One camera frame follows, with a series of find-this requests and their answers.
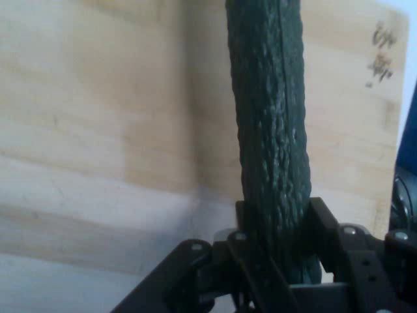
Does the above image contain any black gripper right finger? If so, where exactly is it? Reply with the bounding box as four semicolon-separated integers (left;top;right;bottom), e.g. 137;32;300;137
301;196;417;313

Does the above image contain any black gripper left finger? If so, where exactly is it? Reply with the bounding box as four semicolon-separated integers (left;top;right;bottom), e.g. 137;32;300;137
109;200;300;313

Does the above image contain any dark green cucumber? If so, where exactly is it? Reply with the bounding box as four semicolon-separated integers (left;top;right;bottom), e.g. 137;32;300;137
223;0;323;288

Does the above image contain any dark blue object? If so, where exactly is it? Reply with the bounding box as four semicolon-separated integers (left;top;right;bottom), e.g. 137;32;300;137
395;76;417;172

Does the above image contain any light wooden cutting board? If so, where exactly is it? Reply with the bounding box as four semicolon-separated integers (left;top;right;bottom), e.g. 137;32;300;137
0;0;411;278

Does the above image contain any black metal board handle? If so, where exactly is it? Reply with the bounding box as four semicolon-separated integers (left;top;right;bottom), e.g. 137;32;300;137
388;171;417;231

